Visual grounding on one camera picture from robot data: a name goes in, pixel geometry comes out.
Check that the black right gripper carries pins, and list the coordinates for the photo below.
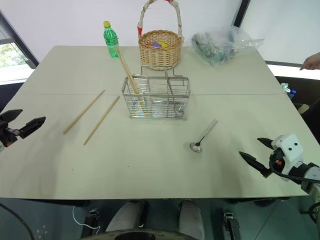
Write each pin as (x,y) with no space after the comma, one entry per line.
(275,161)

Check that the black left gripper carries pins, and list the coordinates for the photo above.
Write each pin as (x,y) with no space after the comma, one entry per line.
(7,133)

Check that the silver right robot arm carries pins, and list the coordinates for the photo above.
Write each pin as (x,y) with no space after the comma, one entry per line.
(311,175)

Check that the bystander bare hand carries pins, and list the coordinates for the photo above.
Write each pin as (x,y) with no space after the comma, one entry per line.
(312,62)

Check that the wooden chopstick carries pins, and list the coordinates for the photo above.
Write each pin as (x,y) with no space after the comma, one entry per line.
(101,120)
(125,68)
(83,112)
(130,72)

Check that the metal spoon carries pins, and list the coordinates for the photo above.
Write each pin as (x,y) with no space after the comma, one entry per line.
(195,147)

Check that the grey robot right leg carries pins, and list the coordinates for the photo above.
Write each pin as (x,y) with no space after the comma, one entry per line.
(191,218)

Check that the clear plastic bag with items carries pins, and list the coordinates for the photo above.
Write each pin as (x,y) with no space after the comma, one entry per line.
(217,47)

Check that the green plastic bottle yellow cap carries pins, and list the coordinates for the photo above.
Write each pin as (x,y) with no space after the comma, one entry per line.
(111,41)

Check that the yellow block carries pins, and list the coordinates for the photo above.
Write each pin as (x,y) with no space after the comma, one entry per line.
(165,44)

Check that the dark rounded robot waist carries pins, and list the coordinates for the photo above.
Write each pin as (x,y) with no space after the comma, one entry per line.
(140,236)

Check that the purple block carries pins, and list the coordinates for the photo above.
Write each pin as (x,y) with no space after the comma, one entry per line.
(157,44)

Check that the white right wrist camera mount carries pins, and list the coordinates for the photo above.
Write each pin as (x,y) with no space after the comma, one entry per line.
(288,150)

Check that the black window frame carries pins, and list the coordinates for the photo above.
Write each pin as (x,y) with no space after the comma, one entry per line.
(22,47)

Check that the black table support bracket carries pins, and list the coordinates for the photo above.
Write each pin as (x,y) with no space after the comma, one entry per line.
(231,225)
(91,222)

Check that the black wall pillar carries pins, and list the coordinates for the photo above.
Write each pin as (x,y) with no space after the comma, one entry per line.
(242,12)

